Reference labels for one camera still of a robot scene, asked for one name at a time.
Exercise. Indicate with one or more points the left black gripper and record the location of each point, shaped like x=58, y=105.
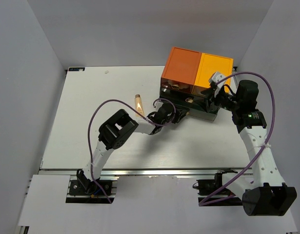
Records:
x=179, y=115

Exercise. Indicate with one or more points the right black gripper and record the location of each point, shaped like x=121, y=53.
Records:
x=210, y=98

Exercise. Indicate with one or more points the clear yellow drawer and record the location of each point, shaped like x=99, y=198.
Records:
x=199, y=91

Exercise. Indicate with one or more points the clear orange drawer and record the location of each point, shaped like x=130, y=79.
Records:
x=176, y=85

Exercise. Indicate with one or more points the large beige cosmetic tube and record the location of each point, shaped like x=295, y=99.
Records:
x=138, y=105

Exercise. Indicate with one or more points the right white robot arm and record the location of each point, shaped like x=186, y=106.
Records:
x=260, y=186

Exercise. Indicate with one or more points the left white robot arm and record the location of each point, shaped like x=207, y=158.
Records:
x=116, y=130

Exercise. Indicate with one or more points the yellow drawer box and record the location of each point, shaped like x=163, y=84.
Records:
x=209, y=64

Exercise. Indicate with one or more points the orange drawer box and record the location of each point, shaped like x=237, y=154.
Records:
x=182, y=65

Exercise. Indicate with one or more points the blue table label sticker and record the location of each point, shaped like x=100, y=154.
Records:
x=76, y=69

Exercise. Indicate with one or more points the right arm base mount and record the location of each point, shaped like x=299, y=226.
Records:
x=206, y=186

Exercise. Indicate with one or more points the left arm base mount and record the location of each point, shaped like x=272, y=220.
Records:
x=78, y=195

